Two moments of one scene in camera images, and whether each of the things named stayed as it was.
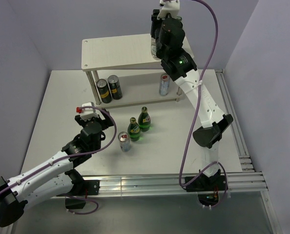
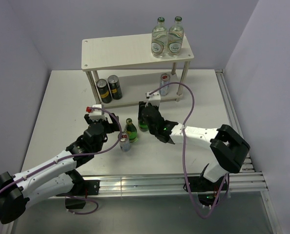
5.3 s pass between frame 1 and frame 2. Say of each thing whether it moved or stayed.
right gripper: moved
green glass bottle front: moved
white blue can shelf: stayed
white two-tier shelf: stayed
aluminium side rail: stayed
